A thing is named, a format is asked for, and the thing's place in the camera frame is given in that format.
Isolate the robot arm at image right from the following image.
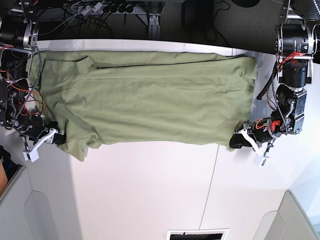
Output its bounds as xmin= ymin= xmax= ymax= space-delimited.
xmin=229 ymin=0 xmax=320 ymax=157

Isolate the grey bin right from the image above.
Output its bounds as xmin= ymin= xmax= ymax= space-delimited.
xmin=253 ymin=190 xmax=320 ymax=240

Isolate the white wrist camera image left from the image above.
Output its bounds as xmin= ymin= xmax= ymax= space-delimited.
xmin=23 ymin=149 xmax=39 ymax=163

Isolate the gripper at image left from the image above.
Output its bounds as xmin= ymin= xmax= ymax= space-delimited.
xmin=14 ymin=116 xmax=66 ymax=151

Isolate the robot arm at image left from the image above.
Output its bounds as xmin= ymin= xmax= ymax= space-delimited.
xmin=0 ymin=0 xmax=66 ymax=146

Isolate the aluminium table leg bracket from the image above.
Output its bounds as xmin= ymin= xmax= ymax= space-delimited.
xmin=148 ymin=14 xmax=160 ymax=41

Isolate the grey bin left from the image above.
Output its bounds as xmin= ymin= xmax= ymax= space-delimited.
xmin=0 ymin=167 xmax=60 ymax=240

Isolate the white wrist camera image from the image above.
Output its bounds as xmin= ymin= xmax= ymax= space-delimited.
xmin=23 ymin=149 xmax=39 ymax=163
xmin=253 ymin=155 xmax=270 ymax=168

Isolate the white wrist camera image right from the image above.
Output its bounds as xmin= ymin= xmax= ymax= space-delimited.
xmin=253 ymin=155 xmax=270 ymax=168

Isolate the grey bin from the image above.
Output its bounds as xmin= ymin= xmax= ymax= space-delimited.
xmin=0 ymin=167 xmax=60 ymax=240
xmin=253 ymin=190 xmax=320 ymax=240

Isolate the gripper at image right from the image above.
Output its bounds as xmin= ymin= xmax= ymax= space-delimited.
xmin=229 ymin=117 xmax=285 ymax=157

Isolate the white vent frame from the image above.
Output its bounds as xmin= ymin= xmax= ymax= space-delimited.
xmin=165 ymin=228 xmax=230 ymax=240

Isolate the green t-shirt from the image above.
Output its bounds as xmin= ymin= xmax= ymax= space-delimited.
xmin=40 ymin=51 xmax=258 ymax=161

